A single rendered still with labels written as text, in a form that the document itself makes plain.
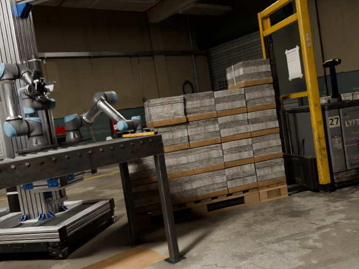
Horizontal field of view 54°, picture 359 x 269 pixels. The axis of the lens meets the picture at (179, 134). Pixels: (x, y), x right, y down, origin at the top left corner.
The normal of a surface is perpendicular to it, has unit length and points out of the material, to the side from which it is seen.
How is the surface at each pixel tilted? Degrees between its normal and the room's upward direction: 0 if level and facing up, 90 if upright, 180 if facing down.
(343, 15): 90
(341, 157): 90
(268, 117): 90
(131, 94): 90
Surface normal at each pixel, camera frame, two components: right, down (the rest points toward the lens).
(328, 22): -0.79, 0.15
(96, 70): 0.59, -0.05
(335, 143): 0.25, 0.01
